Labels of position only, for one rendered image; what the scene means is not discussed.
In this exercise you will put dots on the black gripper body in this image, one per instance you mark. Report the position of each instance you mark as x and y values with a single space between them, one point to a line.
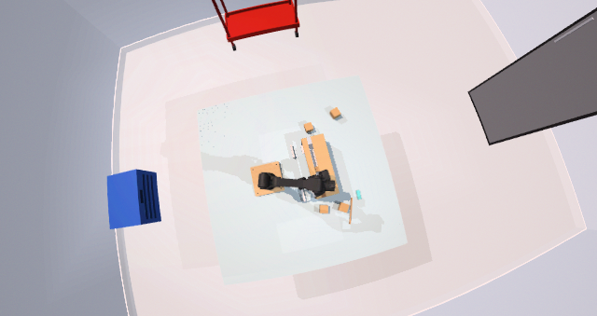
324 173

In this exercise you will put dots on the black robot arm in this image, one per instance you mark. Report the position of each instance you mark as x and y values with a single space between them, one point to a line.
318 185

